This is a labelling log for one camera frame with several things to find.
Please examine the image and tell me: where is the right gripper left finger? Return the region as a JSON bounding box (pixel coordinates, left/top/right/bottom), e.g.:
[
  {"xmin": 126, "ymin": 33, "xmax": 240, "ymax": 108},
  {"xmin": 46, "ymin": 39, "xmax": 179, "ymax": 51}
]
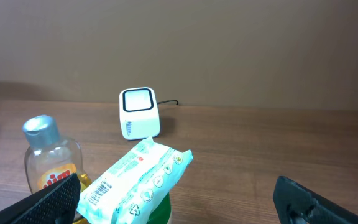
[{"xmin": 0, "ymin": 173, "xmax": 81, "ymax": 224}]

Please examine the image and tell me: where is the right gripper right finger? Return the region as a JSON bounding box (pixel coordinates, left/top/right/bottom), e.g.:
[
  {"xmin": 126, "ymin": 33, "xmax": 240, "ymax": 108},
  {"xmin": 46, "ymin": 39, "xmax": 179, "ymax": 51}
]
[{"xmin": 273, "ymin": 176, "xmax": 358, "ymax": 224}]

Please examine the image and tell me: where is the yellow liquid soap bottle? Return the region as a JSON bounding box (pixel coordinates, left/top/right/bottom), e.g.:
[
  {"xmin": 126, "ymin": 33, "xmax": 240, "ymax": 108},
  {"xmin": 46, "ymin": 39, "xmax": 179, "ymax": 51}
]
[{"xmin": 22, "ymin": 115, "xmax": 92, "ymax": 194}]

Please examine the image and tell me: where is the teal wet wipes pack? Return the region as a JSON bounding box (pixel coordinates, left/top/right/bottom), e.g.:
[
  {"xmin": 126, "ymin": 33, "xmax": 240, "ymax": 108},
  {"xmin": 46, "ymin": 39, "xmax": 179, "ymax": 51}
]
[{"xmin": 76, "ymin": 137, "xmax": 193, "ymax": 224}]

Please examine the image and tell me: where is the green round can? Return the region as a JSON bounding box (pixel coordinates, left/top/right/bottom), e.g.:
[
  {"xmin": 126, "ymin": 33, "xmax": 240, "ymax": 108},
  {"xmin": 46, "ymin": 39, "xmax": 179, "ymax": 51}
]
[{"xmin": 147, "ymin": 194, "xmax": 172, "ymax": 224}]

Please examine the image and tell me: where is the white barcode scanner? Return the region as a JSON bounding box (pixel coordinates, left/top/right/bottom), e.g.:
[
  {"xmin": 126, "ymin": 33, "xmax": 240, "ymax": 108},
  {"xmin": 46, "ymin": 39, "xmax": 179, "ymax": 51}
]
[{"xmin": 119, "ymin": 87, "xmax": 161, "ymax": 141}]

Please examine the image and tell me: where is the black scanner cable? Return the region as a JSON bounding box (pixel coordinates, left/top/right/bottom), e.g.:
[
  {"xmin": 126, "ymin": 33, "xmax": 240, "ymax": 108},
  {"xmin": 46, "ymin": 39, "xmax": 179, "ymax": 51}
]
[{"xmin": 156, "ymin": 99, "xmax": 180, "ymax": 106}]

